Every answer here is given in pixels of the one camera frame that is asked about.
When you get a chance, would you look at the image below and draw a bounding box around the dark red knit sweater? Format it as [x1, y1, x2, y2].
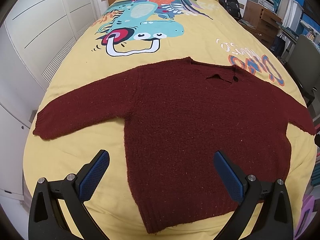
[33, 57, 315, 233]

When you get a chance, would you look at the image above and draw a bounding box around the grey green chair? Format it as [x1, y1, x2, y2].
[284, 35, 319, 107]

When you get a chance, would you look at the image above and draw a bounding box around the black backpack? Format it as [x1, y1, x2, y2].
[219, 0, 242, 21]

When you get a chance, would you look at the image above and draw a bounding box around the dark shopping bag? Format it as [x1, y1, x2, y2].
[270, 36, 286, 57]

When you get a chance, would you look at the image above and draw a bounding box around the yellow dinosaur print bedspread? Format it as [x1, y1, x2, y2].
[23, 0, 303, 239]

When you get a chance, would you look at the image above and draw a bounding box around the purple stool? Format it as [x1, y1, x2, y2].
[293, 194, 315, 239]

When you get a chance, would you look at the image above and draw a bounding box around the wooden drawer cabinet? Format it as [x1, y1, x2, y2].
[239, 0, 282, 48]

